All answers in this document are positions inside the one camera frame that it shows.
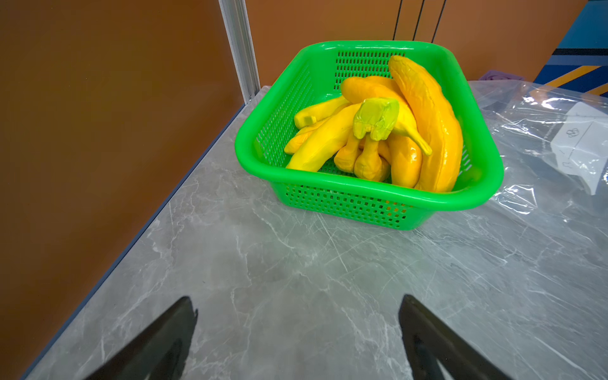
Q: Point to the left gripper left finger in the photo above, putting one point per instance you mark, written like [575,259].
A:
[158,352]

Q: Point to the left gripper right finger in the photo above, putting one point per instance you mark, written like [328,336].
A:
[431,345]

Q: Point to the single yellow banana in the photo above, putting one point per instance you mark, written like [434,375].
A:
[436,123]
[318,112]

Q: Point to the yellow banana bunch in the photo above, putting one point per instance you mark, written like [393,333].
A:
[374,138]

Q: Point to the clear zip-top bag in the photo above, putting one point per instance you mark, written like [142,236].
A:
[553,143]

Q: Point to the green plastic basket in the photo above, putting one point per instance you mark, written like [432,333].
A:
[315,75]

